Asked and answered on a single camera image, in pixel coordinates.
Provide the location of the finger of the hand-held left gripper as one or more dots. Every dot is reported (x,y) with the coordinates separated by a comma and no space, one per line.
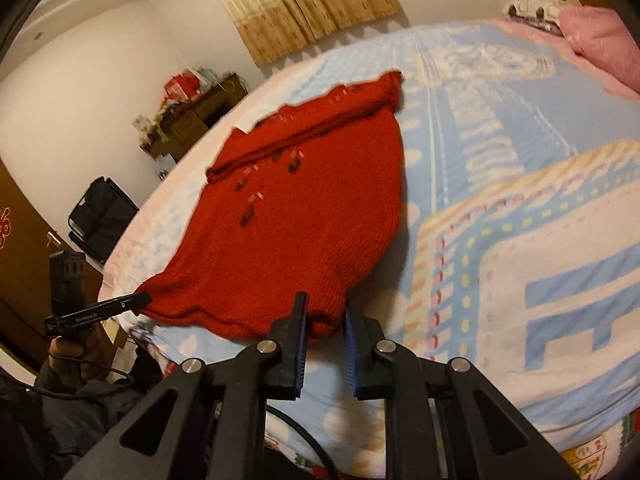
(125,302)

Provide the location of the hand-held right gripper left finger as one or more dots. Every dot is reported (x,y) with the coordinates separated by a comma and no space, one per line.
(287,355)

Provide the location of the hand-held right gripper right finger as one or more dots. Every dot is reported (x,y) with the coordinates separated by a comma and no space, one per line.
(352,355)

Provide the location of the red knitted sweater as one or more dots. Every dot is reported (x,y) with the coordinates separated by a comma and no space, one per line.
(300,220)

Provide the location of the person's left forearm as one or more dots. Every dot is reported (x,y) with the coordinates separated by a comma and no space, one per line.
(75,430)

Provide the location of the person's left hand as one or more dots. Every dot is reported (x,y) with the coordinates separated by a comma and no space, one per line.
(75,360)

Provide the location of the brown wooden door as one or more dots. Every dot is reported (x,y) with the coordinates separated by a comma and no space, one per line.
(25,260)

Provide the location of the black folding chair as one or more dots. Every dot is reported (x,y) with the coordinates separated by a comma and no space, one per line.
(105,215)

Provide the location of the white paper bag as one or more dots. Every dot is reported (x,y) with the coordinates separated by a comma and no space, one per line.
(164,169)

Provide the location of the white standing card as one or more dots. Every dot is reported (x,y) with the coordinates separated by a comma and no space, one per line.
(141,124)

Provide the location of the dark wooden desk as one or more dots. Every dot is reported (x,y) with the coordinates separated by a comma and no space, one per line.
(200,110)

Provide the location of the red gift box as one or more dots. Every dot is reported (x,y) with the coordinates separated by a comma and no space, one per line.
(180,87)

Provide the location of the blue printed blanket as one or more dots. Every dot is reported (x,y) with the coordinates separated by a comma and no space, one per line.
(500,160)

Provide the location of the cartoon print bed sheet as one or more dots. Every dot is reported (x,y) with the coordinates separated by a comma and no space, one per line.
(600,455)

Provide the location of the beige floral curtain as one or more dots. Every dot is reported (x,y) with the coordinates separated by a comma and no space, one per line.
(300,10)

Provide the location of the pink ruffled bedspread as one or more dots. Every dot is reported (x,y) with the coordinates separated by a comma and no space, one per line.
(617,91)

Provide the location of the patterned pillow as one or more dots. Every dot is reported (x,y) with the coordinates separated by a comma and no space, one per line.
(530,10)

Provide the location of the pink quilt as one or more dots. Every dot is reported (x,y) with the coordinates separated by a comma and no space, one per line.
(600,35)

